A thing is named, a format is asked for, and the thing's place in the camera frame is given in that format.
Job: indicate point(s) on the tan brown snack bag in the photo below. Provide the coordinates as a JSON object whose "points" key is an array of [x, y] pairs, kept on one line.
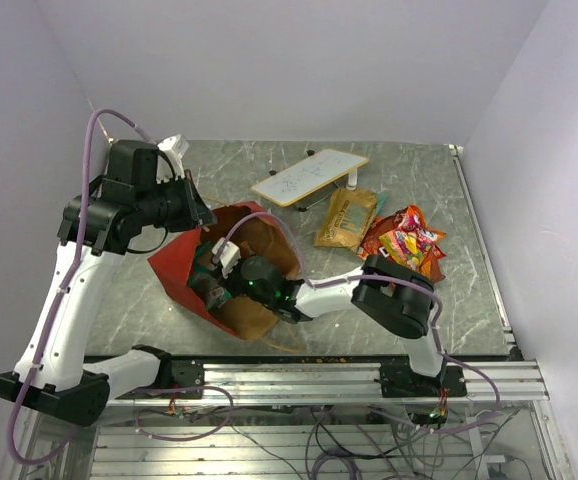
{"points": [[348, 219]]}

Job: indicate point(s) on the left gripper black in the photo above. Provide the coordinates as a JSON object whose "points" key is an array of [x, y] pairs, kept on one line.
{"points": [[195, 211]]}

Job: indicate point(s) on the aluminium rail frame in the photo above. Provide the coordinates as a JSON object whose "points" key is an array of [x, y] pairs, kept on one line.
{"points": [[310, 418]]}

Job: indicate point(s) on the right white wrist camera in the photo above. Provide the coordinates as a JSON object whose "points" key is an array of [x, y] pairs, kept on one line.
{"points": [[225, 256]]}

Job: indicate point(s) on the teal snack packet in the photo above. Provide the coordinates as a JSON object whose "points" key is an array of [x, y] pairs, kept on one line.
{"points": [[204, 281]]}

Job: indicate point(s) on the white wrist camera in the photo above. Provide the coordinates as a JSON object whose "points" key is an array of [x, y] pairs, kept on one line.
{"points": [[175, 148], [225, 256]]}

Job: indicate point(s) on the small whiteboard yellow frame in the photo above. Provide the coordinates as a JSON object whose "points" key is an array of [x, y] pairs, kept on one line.
{"points": [[307, 176]]}

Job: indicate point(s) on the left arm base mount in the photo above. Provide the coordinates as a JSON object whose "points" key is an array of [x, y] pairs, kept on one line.
{"points": [[183, 378]]}

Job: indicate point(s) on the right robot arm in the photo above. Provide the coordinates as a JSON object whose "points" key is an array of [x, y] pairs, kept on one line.
{"points": [[400, 300]]}

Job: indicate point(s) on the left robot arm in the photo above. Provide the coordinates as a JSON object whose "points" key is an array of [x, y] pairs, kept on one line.
{"points": [[144, 185]]}

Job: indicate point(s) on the red paper bag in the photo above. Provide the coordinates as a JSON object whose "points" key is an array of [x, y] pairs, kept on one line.
{"points": [[254, 233]]}

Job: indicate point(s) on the red doritos chip bag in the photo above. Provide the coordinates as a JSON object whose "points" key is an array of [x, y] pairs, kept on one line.
{"points": [[371, 246]]}

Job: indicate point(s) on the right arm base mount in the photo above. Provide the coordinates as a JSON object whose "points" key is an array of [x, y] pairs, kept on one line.
{"points": [[397, 380]]}

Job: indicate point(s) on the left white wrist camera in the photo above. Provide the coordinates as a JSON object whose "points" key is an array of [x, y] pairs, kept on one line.
{"points": [[175, 148]]}

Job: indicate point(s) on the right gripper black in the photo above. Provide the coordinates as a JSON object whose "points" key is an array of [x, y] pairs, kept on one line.
{"points": [[228, 283]]}

